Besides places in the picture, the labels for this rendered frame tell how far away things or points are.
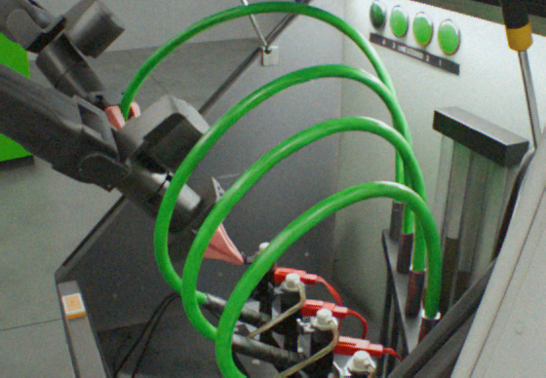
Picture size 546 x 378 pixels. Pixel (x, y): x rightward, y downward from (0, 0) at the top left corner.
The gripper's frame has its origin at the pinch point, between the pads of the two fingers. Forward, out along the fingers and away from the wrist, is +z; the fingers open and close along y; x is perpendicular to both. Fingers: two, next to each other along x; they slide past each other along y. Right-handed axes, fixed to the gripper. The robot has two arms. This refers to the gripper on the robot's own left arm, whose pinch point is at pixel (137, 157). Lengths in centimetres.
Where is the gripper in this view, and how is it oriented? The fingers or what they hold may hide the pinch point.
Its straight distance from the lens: 85.6
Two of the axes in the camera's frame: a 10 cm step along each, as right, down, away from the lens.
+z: 6.5, 7.5, -0.7
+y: 3.0, -1.7, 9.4
